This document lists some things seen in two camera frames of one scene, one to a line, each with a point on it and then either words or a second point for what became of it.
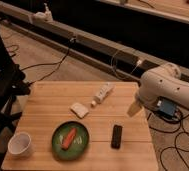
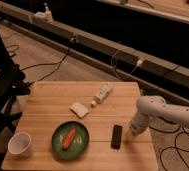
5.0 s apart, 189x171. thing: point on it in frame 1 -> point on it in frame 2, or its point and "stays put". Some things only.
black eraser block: [116, 137] stays put
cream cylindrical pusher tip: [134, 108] -> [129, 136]
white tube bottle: [102, 93] stays put
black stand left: [3, 90] stays put
